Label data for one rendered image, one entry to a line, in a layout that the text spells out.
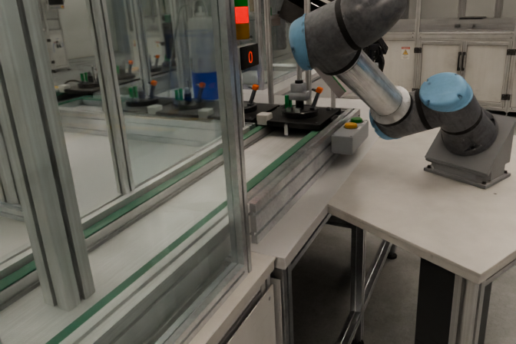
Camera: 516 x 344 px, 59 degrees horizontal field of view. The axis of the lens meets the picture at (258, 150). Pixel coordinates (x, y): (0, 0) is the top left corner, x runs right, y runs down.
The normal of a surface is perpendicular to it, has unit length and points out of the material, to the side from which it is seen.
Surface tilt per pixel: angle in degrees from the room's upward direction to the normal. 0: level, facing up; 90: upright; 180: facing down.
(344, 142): 90
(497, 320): 0
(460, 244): 0
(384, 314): 0
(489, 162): 45
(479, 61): 90
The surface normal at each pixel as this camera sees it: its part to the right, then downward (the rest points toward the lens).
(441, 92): -0.50, -0.53
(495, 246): -0.05, -0.94
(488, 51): -0.56, 0.29
